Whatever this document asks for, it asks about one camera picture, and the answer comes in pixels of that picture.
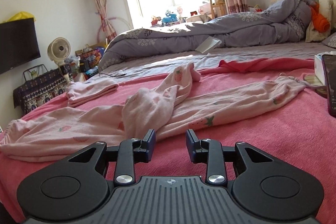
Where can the pink strawberry print pants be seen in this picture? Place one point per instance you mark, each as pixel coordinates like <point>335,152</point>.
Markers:
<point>236,100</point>

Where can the dark smartphone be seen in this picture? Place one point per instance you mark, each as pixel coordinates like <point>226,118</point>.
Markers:
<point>330,82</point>

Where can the black wall television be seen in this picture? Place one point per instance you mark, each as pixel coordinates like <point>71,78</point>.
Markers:
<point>15,45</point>

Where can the white paper folder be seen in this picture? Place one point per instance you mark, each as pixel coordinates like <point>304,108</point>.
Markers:
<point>207,45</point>

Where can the grey patterned pillow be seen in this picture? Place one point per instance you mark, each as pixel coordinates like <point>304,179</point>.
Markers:
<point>330,40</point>

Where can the grey bed sheet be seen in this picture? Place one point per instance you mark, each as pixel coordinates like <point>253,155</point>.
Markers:
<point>249,52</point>

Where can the patterned cloth covered cabinet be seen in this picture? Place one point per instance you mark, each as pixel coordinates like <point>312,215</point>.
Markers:
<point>39,92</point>

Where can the pale hula hoop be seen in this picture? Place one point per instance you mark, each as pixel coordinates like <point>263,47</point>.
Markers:
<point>115,17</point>

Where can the colourful toy box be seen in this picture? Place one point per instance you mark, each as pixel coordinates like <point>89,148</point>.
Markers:
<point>92,60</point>

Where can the blue toy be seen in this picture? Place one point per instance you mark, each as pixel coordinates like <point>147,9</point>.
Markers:
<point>170,19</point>

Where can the yellow cloth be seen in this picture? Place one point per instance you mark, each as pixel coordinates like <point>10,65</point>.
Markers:
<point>22,16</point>

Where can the white tissue box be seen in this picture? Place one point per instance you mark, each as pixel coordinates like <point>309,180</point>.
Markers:
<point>319,69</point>

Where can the orange cloth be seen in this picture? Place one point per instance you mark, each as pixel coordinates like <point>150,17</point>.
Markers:
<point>320,20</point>

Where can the small green plant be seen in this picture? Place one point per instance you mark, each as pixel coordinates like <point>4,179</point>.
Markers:
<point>33,73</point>

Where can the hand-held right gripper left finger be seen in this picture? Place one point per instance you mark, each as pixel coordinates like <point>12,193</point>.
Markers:
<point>149,145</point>

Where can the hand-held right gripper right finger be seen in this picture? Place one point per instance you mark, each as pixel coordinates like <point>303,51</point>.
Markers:
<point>191,146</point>

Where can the pink strawberry print top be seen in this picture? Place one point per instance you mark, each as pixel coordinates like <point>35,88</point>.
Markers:
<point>89,91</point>

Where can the pink fleece blanket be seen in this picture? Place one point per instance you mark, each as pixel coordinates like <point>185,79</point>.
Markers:
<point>262,140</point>

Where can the grey patterned quilt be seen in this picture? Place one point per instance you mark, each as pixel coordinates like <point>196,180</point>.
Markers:
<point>236,27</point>

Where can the white standing fan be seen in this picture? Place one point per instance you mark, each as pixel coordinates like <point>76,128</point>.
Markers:
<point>59,49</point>

